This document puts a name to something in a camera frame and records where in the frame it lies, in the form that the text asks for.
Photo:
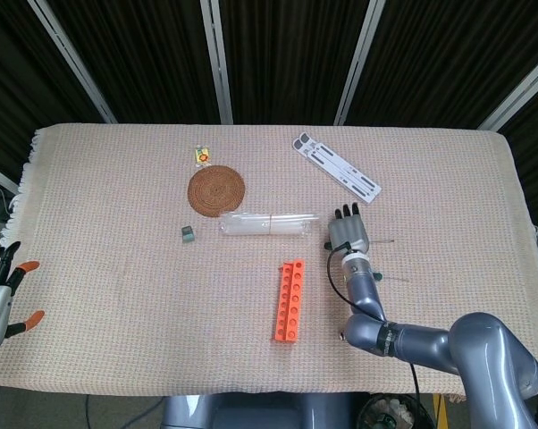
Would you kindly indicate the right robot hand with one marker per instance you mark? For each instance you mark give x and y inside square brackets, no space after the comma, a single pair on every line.
[347,232]

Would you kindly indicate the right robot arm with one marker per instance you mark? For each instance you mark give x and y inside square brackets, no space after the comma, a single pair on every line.
[474,344]

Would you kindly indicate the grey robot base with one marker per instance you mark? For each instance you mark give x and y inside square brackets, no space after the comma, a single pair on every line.
[251,413]

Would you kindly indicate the orange tube rack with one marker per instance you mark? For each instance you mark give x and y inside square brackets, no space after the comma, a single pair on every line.
[289,313]

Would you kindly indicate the bundle of clear plastic tubes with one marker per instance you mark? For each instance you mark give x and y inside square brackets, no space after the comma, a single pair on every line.
[260,225]

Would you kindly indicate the beige woven tablecloth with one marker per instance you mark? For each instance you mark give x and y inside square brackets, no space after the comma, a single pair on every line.
[117,290]

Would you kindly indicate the round woven brown coaster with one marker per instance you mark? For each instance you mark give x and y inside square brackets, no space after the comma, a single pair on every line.
[215,192]

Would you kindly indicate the small green pencil sharpener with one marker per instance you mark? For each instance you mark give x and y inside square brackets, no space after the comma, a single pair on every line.
[188,234]

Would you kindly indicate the small yellow candy packet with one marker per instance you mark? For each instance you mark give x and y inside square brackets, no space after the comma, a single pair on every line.
[202,156]

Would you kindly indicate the black trash bin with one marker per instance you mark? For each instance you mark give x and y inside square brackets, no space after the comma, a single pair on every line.
[385,420]

